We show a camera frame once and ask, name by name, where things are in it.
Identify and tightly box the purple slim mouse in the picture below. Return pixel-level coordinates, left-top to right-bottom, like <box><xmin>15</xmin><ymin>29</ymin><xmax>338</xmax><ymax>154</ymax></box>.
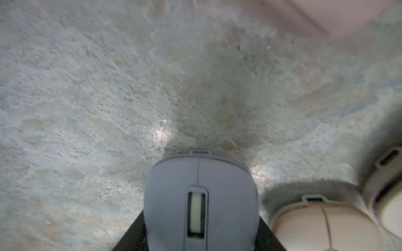
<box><xmin>143</xmin><ymin>152</ymin><xmax>259</xmax><ymax>251</ymax></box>

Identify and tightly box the white mouse left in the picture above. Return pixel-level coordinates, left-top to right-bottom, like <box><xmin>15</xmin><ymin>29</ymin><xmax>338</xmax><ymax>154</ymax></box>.
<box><xmin>362</xmin><ymin>147</ymin><xmax>402</xmax><ymax>239</ymax></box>

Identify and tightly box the white mouse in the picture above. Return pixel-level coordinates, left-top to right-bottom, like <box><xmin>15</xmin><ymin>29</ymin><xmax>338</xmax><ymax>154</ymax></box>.
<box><xmin>362</xmin><ymin>147</ymin><xmax>402</xmax><ymax>239</ymax></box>
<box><xmin>271</xmin><ymin>194</ymin><xmax>382</xmax><ymax>251</ymax></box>

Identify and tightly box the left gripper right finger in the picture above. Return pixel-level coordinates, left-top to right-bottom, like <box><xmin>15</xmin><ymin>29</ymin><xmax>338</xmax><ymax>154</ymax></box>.
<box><xmin>254</xmin><ymin>217</ymin><xmax>286</xmax><ymax>251</ymax></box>

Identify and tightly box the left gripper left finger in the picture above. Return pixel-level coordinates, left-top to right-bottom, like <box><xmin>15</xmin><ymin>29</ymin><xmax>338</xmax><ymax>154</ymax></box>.
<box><xmin>112</xmin><ymin>211</ymin><xmax>148</xmax><ymax>251</ymax></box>

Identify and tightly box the white mouse middle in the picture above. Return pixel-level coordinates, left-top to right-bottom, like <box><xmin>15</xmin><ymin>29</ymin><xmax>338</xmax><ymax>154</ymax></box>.
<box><xmin>271</xmin><ymin>194</ymin><xmax>382</xmax><ymax>251</ymax></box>

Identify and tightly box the peach flat mouse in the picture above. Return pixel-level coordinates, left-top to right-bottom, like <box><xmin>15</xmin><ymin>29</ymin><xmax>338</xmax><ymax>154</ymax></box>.
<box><xmin>260</xmin><ymin>0</ymin><xmax>392</xmax><ymax>38</ymax></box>

